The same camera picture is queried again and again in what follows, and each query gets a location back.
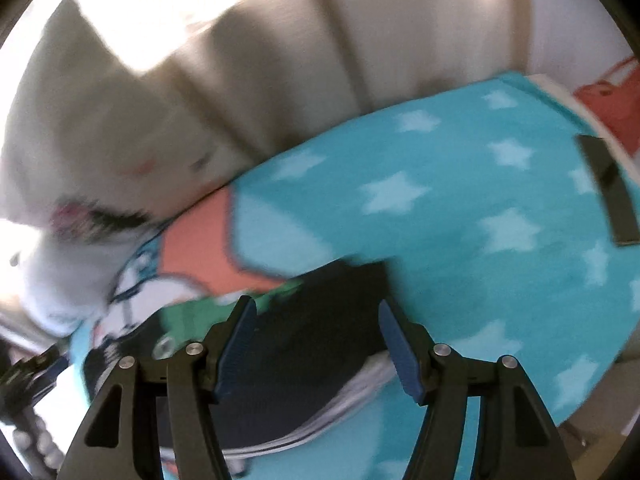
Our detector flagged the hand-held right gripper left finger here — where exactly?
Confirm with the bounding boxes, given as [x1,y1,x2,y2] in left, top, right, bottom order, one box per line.
[58,295,258,480]

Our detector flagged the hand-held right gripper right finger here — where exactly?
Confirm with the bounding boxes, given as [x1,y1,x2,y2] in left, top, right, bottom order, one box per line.
[378,299,577,480]

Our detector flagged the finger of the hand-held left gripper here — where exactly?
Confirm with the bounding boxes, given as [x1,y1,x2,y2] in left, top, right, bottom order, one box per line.
[0,347,69,408]

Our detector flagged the dark pants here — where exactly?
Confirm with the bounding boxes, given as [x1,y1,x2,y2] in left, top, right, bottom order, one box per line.
[84,259,401,463]

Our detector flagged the teal star printed blanket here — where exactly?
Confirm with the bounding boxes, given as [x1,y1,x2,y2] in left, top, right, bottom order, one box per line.
[67,71,632,480]

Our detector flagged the white pillow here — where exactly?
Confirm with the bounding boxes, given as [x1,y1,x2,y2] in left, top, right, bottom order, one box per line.
[0,0,241,341]

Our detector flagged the beige padded headboard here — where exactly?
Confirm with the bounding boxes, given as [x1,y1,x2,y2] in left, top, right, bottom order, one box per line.
[135,0,536,186]

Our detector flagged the orange printed cloth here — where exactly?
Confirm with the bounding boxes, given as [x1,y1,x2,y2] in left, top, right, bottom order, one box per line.
[571,56,640,148]

